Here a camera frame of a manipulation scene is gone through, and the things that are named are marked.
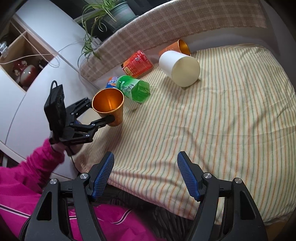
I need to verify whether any large copper metal cup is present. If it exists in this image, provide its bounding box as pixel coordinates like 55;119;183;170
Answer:
92;88;125;126

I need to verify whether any pink sleeved left forearm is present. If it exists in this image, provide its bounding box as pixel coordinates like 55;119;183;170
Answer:
1;139;66;192

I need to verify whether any white cylindrical cup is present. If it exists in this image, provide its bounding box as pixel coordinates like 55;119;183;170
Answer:
159;50;200;88

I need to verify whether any small copper metal cup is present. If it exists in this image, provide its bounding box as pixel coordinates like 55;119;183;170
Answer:
159;39;191;56

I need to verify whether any left hand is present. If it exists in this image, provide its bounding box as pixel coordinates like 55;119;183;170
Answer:
51;143;83;156

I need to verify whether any blue label plastic bottle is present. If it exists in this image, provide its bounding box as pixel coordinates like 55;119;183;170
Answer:
106;76;119;88

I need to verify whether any pink jacket torso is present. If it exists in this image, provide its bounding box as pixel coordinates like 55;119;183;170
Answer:
0;165;167;241

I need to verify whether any green plastic bottle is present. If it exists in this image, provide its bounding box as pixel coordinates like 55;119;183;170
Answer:
116;75;151;103

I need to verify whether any dark glass bottle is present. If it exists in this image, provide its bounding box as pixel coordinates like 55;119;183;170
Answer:
37;59;48;71

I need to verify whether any red white ceramic vase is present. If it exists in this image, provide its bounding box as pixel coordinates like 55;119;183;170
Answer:
13;60;38;88

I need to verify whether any red label plastic bottle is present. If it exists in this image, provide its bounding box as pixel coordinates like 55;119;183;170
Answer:
121;50;153;78

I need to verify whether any white cabinet with shelf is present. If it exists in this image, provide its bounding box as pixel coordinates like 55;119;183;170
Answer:
1;1;97;162

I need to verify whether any spider plant in green pot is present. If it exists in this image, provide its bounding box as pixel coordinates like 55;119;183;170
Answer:
74;1;138;60

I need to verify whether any striped bed mattress cover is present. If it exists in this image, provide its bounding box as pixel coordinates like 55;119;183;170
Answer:
74;44;295;223

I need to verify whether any plaid windowsill cloth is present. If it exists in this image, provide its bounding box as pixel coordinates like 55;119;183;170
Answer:
80;0;267;82

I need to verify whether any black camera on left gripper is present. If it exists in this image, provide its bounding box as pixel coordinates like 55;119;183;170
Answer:
44;80;66;132

